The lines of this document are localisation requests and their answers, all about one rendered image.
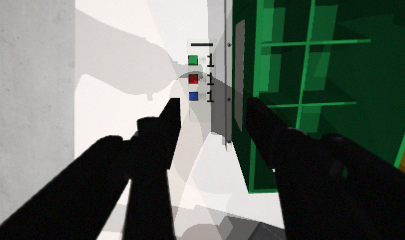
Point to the white pick list strip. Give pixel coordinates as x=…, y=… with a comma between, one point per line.
x=202, y=79

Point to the green divided crate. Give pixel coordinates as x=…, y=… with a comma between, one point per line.
x=351, y=88

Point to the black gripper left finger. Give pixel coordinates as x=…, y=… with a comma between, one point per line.
x=77, y=203

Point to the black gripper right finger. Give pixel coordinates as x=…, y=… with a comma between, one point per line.
x=313, y=198

